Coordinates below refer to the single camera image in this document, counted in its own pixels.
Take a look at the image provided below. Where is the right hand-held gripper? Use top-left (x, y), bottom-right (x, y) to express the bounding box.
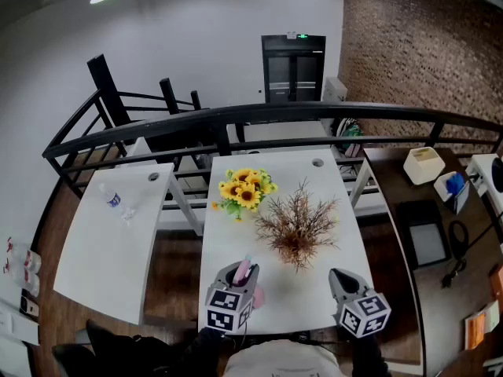
top-left (328, 267), bottom-right (392, 339)

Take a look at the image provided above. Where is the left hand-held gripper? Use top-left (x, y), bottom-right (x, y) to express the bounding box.
top-left (204, 261), bottom-right (263, 335)

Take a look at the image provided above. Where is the person's left forearm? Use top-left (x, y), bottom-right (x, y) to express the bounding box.
top-left (183, 326), bottom-right (239, 377)

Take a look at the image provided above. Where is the person's right forearm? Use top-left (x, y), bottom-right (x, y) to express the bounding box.
top-left (351, 332), bottom-right (395, 377)

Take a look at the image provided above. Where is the clear plastic water bottle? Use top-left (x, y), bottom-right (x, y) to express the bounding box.
top-left (97, 182), bottom-right (137, 223)

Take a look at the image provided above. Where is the white table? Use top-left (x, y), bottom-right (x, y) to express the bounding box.
top-left (53, 162), bottom-right (175, 326)
top-left (197, 148), bottom-right (375, 335)

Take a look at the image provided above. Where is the dried brown plant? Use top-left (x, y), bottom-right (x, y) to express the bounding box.
top-left (253, 178), bottom-right (341, 273)

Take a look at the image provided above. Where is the yellow sunflower bouquet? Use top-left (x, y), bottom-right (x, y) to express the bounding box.
top-left (211, 167), bottom-right (279, 223)

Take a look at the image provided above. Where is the black framed tray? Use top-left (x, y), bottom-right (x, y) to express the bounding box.
top-left (398, 199), bottom-right (453, 271)

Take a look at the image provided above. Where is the dark wooden table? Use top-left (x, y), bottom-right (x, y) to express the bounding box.
top-left (363, 146), bottom-right (503, 377)

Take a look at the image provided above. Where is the person's white shirt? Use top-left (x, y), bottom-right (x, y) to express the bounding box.
top-left (221, 339), bottom-right (347, 377)

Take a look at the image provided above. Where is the white open box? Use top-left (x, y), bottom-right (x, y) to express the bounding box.
top-left (433, 170), bottom-right (471, 215)

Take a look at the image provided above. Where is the cream square box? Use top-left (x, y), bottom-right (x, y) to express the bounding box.
top-left (402, 146), bottom-right (446, 186)

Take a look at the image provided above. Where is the orange book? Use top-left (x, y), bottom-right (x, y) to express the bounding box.
top-left (464, 299), bottom-right (501, 351)

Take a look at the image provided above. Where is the black chair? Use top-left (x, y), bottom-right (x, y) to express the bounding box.
top-left (50, 319), bottom-right (192, 377)

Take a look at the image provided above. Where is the green bag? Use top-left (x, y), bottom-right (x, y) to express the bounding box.
top-left (335, 117), bottom-right (365, 159)

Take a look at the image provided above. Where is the blue cloth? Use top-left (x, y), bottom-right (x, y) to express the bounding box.
top-left (446, 172), bottom-right (466, 196)

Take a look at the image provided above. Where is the black metal railing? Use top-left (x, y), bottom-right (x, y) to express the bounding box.
top-left (42, 88), bottom-right (503, 199)

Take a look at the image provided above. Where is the white appliance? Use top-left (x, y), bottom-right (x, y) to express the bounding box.
top-left (464, 152), bottom-right (503, 251)

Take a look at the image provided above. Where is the black double door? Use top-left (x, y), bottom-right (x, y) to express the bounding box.
top-left (261, 34), bottom-right (327, 104)

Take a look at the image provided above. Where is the small beige device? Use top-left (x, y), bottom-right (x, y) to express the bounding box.
top-left (19, 294), bottom-right (41, 318)

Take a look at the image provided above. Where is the black stair railing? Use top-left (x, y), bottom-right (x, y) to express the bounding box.
top-left (86, 53), bottom-right (205, 133)

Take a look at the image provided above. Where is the flat white box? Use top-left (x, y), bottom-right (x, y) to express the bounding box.
top-left (0, 299), bottom-right (41, 347)

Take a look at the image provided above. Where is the black cable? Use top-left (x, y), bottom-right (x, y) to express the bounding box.
top-left (440, 210), bottom-right (503, 290)

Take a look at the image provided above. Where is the white wall cabinet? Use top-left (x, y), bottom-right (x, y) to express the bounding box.
top-left (322, 76), bottom-right (349, 103)

